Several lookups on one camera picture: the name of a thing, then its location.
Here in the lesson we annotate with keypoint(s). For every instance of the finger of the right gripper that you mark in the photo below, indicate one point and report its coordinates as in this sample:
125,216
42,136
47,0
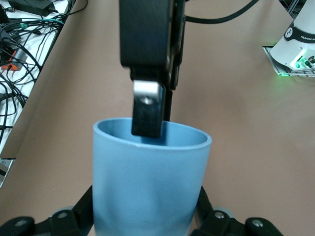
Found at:
147,115

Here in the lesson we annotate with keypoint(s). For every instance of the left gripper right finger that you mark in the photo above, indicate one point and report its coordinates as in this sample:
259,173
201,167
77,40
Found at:
221,225

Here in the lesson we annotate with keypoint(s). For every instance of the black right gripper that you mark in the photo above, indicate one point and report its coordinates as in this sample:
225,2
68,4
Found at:
145,32

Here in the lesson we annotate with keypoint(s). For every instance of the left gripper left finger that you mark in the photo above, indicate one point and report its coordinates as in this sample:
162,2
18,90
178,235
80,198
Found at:
61,223

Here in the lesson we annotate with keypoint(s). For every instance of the blue plastic cup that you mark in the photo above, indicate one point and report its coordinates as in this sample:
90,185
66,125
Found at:
147,184

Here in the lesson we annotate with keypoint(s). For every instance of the orange grey electronic device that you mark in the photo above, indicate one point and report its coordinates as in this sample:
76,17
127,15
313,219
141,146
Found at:
13,61

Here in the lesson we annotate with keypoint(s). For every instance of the black power adapter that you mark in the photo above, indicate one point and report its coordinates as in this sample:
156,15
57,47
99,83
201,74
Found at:
34,6

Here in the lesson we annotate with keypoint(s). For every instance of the aluminium table frame profile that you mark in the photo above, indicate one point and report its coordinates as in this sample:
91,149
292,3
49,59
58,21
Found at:
5,172

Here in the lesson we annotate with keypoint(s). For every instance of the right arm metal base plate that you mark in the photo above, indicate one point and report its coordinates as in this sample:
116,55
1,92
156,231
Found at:
273,61

